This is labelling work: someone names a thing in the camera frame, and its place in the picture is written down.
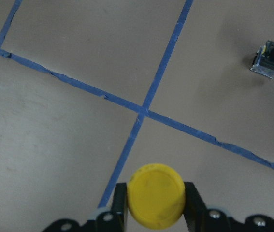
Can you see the yellow push button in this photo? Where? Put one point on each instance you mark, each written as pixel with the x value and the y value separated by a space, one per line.
pixel 156 196

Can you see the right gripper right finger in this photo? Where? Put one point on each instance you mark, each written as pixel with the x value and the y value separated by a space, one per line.
pixel 198 217

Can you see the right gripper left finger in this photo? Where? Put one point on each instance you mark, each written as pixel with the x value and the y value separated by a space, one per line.
pixel 113 218

